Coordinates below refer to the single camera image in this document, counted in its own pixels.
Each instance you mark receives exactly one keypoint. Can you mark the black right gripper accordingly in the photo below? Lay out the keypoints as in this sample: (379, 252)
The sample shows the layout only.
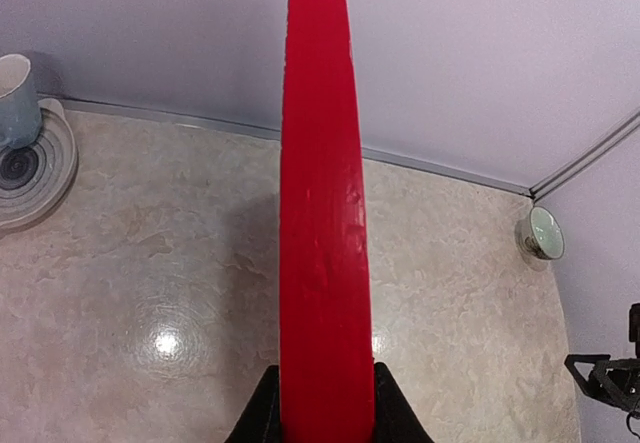
(623, 373)

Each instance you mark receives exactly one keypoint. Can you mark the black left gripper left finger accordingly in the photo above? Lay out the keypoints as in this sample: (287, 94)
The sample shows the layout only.
(260, 422)

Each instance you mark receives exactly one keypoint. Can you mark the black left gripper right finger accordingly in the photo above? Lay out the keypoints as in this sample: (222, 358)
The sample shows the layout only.
(395, 420)

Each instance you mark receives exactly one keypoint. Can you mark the red wooden picture frame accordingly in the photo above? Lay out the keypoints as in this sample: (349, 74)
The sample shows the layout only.
(326, 362)

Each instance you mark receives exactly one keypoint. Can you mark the pale green ceramic bowl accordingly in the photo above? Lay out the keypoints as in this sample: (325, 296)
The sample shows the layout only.
(540, 235)

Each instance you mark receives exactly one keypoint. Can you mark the white blue swirl plate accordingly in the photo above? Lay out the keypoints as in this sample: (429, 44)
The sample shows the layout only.
(35, 179)

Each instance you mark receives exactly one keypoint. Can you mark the light blue mug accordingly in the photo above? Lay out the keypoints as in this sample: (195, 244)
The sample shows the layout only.
(21, 119)

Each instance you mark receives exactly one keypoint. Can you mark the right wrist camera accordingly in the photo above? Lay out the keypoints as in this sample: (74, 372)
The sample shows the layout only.
(634, 327)

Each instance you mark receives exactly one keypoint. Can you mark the right aluminium corner post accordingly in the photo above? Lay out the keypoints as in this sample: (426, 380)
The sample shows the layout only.
(615, 136)

